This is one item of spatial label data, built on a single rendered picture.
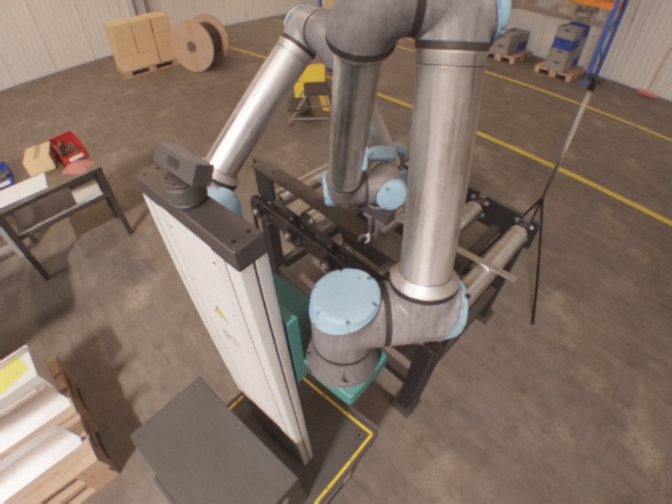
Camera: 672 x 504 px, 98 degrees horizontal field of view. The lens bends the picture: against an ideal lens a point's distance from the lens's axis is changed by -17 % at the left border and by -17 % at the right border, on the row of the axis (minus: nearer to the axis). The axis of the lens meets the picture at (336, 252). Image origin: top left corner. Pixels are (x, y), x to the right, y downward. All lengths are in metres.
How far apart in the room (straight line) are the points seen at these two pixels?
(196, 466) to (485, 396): 1.76
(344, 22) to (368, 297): 0.49
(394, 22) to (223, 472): 1.33
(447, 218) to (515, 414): 1.99
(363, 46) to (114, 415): 2.48
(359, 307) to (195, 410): 0.93
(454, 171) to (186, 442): 1.25
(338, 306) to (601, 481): 2.21
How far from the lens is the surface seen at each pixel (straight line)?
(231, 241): 0.54
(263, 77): 1.07
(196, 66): 7.98
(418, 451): 2.25
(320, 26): 1.00
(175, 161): 0.60
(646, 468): 2.87
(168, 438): 1.47
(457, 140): 0.59
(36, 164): 3.64
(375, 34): 0.55
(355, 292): 0.73
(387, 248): 1.39
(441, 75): 0.57
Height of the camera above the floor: 2.14
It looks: 46 degrees down
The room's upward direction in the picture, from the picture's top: straight up
